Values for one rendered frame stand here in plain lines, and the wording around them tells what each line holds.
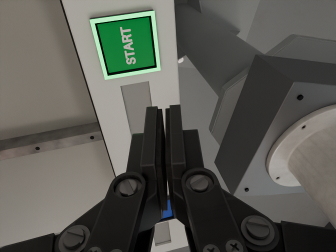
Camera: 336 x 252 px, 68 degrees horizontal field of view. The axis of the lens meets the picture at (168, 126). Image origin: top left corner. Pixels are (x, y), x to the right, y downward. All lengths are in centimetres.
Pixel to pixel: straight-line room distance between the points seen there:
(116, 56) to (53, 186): 38
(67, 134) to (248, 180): 33
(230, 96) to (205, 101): 102
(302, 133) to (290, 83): 10
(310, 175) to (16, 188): 53
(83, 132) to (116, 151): 14
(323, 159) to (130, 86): 31
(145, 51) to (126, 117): 8
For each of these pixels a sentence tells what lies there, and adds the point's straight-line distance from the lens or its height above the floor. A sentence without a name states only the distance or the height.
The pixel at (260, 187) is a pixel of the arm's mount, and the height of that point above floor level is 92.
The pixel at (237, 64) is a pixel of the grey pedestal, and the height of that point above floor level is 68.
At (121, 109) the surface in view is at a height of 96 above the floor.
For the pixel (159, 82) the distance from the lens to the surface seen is 27.
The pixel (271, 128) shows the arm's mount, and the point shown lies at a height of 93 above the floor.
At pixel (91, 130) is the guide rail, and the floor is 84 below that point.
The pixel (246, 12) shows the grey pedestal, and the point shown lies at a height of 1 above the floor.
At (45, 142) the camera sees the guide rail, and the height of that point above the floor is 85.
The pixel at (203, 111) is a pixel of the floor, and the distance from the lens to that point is 153.
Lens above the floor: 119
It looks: 52 degrees down
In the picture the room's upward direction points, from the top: 159 degrees clockwise
